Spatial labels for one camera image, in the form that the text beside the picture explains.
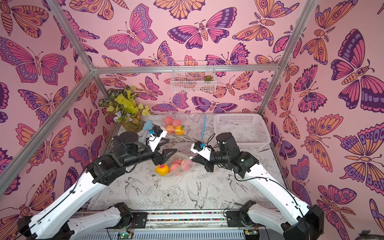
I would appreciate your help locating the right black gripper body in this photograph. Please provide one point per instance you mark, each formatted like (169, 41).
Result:
(205, 161)

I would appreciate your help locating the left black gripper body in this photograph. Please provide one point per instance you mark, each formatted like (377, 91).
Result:
(157, 155)

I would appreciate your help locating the green printed zip bag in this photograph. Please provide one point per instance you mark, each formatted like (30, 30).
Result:
(177, 158)

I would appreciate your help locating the yellow-orange peach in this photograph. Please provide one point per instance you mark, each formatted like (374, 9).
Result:
(180, 130)

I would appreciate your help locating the clear blue-zipper zip bag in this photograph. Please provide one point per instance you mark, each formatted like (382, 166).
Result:
(190, 126)

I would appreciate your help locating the yellow bell pepper toy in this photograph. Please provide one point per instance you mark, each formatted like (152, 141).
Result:
(163, 170)

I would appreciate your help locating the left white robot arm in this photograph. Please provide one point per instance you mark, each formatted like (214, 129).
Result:
(63, 208)

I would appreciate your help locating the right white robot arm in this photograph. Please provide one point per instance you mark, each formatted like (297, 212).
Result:
(276, 195)

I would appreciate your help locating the white plastic basket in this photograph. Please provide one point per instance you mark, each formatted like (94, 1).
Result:
(249, 130)

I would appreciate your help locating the potted green plant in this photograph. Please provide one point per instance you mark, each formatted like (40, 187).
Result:
(121, 107)

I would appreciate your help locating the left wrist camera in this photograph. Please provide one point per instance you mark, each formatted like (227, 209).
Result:
(157, 133)

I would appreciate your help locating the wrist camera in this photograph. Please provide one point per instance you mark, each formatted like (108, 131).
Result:
(201, 149)
(157, 133)

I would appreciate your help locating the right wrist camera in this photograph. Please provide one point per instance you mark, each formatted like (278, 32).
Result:
(201, 149)

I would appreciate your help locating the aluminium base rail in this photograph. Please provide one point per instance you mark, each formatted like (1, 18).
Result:
(255, 224)

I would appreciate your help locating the small succulent in wire basket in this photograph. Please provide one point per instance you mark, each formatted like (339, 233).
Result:
(208, 78)

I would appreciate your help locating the white wire wall basket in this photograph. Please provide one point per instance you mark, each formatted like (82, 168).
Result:
(188, 76)

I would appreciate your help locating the aluminium frame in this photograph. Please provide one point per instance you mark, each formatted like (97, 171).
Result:
(27, 152)

